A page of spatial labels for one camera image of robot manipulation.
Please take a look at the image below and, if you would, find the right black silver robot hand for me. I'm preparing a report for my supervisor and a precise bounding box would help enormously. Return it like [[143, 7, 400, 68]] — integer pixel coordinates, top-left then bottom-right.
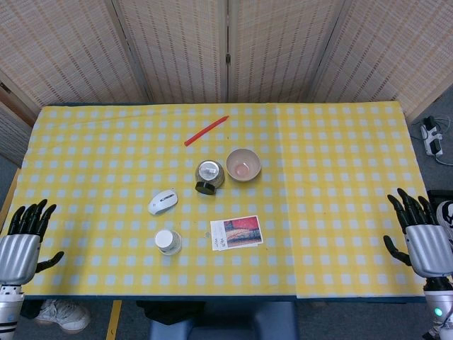
[[383, 188, 453, 280]]

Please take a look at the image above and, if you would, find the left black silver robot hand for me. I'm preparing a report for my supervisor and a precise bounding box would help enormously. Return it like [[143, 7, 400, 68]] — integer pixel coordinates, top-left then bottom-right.
[[0, 199, 65, 285]]

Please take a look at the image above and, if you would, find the large yellow checkered tablecloth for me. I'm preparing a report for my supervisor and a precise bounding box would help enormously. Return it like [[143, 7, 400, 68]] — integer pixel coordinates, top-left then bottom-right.
[[13, 102, 299, 298]]

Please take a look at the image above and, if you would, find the white power strip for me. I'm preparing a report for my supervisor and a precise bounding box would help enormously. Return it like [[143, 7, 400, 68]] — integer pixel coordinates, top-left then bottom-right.
[[420, 115, 445, 157]]

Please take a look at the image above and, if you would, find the white silver computer mouse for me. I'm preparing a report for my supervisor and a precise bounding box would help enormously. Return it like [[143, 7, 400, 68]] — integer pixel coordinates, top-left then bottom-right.
[[147, 188, 179, 216]]

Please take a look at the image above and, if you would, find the black cloth bundle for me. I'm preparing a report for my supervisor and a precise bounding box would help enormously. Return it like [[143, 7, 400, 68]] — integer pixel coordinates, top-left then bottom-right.
[[136, 300, 207, 325]]

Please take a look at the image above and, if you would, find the red picture postcard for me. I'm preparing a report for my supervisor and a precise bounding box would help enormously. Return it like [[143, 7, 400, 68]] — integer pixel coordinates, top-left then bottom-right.
[[210, 215, 265, 251]]

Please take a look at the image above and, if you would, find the woven folding screen panel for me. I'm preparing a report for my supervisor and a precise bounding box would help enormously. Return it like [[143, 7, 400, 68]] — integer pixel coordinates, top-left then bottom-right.
[[0, 0, 151, 107], [311, 0, 453, 120], [226, 0, 343, 103], [113, 0, 229, 104]]

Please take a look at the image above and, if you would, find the beige bowl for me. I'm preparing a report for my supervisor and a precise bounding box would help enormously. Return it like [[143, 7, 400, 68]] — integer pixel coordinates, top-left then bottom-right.
[[226, 148, 262, 183]]

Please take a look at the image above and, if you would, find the round glass jar black lid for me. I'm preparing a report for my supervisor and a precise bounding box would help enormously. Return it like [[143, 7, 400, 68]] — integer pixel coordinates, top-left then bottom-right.
[[194, 159, 226, 195]]

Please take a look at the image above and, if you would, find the blue padded seat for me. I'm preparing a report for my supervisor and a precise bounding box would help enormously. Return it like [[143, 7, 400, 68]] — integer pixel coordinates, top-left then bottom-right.
[[148, 300, 297, 340]]

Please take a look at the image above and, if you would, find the red candle stick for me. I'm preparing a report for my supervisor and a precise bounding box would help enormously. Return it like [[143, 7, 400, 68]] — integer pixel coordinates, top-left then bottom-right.
[[183, 115, 230, 147]]

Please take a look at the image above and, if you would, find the white power cable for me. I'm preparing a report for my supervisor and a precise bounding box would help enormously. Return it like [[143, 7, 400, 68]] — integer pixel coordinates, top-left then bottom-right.
[[434, 115, 453, 164]]

